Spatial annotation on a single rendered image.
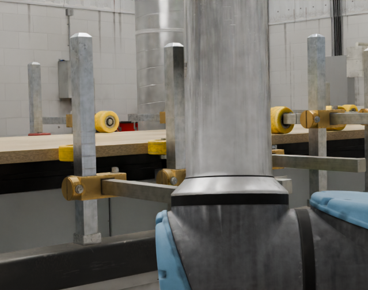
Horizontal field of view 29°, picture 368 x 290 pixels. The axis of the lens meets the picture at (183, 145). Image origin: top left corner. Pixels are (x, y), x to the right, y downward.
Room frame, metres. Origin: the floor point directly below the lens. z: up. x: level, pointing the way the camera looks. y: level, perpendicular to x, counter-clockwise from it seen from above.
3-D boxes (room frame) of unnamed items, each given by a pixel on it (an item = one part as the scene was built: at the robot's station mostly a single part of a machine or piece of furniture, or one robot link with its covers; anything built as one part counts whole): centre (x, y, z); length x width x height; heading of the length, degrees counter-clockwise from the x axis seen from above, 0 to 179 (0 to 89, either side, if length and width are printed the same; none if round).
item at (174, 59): (1.69, 0.02, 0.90); 0.03 x 0.03 x 0.48; 39
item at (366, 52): (2.16, -0.57, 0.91); 0.03 x 0.03 x 0.48; 39
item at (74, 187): (1.55, 0.19, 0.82); 0.13 x 0.06 x 0.05; 129
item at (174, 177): (1.71, 0.00, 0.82); 0.13 x 0.06 x 0.05; 129
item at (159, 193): (1.49, 0.12, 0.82); 0.43 x 0.03 x 0.04; 39
